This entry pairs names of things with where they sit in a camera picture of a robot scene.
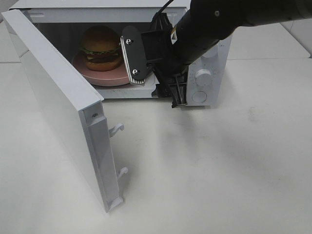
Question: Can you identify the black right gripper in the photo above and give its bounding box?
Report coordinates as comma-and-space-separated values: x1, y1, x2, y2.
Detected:
142, 13, 193, 108

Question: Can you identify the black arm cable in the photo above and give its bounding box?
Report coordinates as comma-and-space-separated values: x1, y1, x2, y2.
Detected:
157, 0, 175, 15

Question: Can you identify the burger with lettuce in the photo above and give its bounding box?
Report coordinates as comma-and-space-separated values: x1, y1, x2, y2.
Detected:
80, 25, 123, 71

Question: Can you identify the glass microwave turntable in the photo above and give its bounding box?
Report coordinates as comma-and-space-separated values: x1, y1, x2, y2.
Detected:
85, 72, 155, 89

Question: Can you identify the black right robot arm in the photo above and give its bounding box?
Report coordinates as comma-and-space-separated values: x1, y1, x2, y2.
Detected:
142, 0, 312, 75

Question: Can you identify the lower white microwave knob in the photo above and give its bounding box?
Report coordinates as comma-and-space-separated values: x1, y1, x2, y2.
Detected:
195, 69, 213, 86

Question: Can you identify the round white door button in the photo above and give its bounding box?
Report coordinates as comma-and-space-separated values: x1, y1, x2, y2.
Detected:
192, 91, 207, 103

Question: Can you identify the pink round plate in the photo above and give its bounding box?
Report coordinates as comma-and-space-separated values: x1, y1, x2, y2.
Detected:
72, 53, 129, 87

